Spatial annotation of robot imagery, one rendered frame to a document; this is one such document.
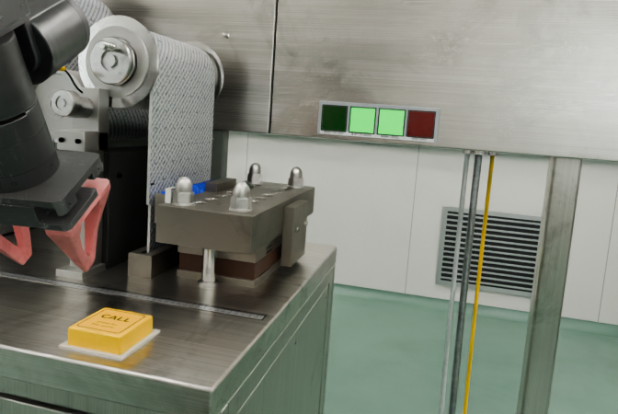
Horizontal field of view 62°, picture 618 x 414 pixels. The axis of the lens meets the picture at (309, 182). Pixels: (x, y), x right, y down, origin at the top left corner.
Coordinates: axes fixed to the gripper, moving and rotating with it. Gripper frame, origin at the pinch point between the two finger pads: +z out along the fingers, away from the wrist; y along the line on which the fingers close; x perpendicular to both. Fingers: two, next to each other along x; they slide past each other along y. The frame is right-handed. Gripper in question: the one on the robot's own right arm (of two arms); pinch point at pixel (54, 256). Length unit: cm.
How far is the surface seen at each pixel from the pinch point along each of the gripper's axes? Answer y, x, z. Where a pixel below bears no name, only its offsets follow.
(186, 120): 8, -50, 15
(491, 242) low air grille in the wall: -107, -226, 193
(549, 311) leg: -70, -56, 62
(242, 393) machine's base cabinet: -13.6, -4.6, 25.5
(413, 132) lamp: -35, -64, 22
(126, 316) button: 1.7, -8.8, 19.1
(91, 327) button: 3.9, -5.2, 17.1
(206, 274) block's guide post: -2.0, -25.9, 29.1
